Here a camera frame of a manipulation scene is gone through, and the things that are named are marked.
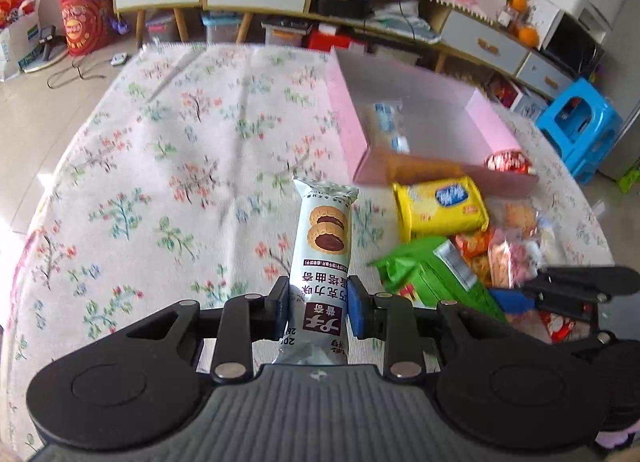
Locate green packaging bag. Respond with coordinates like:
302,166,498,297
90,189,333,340
616,162,640,194

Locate person's right forearm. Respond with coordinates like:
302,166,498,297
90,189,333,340
597,429,640,462

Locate red printed bag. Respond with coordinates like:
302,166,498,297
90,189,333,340
56,0,114,58

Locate yellow snack packet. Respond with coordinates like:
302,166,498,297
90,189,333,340
391,176,491,243

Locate stack of papers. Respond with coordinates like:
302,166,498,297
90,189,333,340
371,0,442,41

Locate blue plastic stool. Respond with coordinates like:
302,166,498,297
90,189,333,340
534,76,624,187

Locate clear cracker bag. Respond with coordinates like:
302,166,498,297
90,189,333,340
501,201,546,243

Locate grey appliance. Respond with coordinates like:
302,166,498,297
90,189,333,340
597,82,640,181

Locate red white round snack packet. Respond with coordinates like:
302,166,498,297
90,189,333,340
483,150,533,176

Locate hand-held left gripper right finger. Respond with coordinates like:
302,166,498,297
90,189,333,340
346,275,516,384

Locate pink cardboard box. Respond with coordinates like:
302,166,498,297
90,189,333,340
326,48,541,199

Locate floor fan base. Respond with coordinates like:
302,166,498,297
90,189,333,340
21,26,70,74

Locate red gift bag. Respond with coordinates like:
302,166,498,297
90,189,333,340
0,0,32,31

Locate black box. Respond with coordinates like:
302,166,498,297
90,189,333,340
316,0,375,21

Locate white microwave oven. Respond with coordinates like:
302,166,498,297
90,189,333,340
532,0,628,81

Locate green snack packet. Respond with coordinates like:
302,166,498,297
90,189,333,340
369,236,507,323

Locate blue lidded storage bin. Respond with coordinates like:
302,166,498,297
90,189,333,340
201,12,252,46

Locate blue white snack packet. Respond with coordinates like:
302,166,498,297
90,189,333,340
371,100,413,155

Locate white shopping bag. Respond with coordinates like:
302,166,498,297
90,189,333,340
0,0,45,83

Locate grey storage bin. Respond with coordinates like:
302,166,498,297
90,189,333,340
261,16,315,48

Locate clear storage bin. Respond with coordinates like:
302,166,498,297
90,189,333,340
146,12,182,46

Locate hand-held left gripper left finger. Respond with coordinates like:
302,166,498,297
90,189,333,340
127,277,291,384

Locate pale chocolate cookie packet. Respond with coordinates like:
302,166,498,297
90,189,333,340
272,177,361,368

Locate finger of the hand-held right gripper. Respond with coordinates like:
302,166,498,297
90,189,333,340
487,287,618,347
525,266,640,303

